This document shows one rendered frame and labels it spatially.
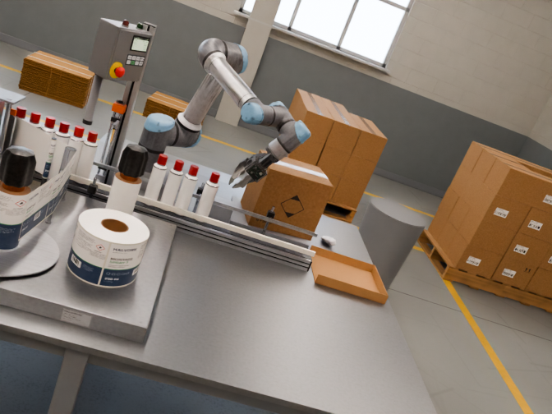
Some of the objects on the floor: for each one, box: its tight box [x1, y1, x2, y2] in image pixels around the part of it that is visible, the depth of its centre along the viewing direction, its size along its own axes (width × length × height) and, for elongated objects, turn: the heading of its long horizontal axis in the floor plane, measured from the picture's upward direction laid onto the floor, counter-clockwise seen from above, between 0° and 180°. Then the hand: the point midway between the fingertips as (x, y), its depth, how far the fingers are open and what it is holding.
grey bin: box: [358, 197, 426, 292], centre depth 441 cm, size 46×46×62 cm
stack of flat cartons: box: [18, 51, 95, 108], centre depth 592 cm, size 64×53×31 cm
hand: (232, 183), depth 219 cm, fingers closed
